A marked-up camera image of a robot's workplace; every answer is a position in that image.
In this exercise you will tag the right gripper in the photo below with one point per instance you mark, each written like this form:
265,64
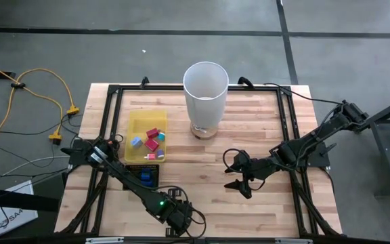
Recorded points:
261,167

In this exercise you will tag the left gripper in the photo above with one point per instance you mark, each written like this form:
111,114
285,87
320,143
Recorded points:
181,217

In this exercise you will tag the purple plastic block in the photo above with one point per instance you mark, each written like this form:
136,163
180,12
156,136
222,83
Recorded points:
160,154

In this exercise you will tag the pinkish red charger block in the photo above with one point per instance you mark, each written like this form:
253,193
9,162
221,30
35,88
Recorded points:
150,156

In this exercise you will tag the red multiport USB charger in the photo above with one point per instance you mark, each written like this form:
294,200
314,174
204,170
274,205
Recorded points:
152,133
151,144

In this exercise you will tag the light blue multiport charger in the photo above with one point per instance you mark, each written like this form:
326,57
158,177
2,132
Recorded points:
136,141

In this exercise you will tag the blue plastic charger block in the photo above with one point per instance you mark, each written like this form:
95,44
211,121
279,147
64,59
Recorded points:
147,183

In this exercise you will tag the black plastic slotted basket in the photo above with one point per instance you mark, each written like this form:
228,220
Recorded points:
154,169

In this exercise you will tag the round wooden lamp base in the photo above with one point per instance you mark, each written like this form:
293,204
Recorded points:
204,133

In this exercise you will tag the white charger with blue cap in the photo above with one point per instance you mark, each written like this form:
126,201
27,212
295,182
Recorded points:
161,136

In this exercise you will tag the yellow translucent plastic bin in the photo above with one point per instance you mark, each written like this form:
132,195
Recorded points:
146,135

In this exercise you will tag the white lamp shade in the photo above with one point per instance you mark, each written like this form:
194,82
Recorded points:
205,95

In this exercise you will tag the white printed box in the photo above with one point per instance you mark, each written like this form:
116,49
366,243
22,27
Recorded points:
15,210

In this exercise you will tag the black rig frame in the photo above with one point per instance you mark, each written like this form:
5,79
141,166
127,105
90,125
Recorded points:
198,162

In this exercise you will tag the silver aluminium bracket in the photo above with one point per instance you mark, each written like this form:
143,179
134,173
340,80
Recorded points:
293,241
104,240

